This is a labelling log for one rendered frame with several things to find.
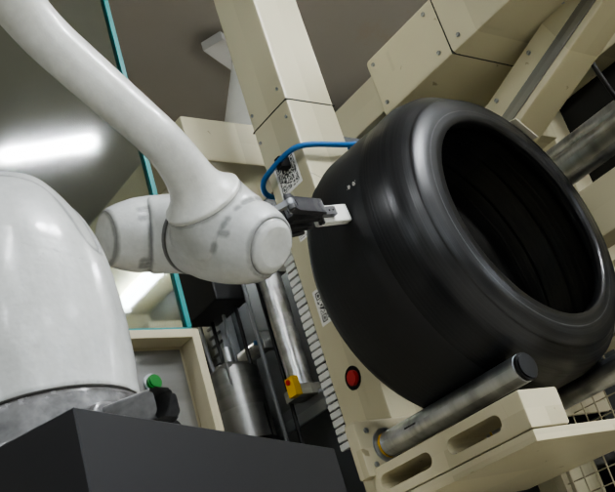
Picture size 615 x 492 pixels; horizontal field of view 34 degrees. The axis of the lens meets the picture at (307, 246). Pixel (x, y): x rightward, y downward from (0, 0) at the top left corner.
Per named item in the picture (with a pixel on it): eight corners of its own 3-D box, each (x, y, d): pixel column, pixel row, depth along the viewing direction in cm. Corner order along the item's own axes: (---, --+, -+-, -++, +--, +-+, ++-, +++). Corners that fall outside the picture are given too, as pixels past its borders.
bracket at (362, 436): (359, 482, 169) (343, 427, 173) (514, 458, 193) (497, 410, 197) (371, 475, 166) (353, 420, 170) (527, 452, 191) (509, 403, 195)
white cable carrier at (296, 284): (341, 452, 192) (274, 234, 211) (360, 449, 195) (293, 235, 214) (354, 444, 189) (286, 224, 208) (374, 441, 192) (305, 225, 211)
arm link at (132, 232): (177, 263, 147) (233, 271, 137) (83, 274, 136) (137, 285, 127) (175, 189, 145) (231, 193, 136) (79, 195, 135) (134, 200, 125)
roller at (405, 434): (378, 458, 170) (372, 432, 172) (397, 459, 173) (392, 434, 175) (521, 378, 147) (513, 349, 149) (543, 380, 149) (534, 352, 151)
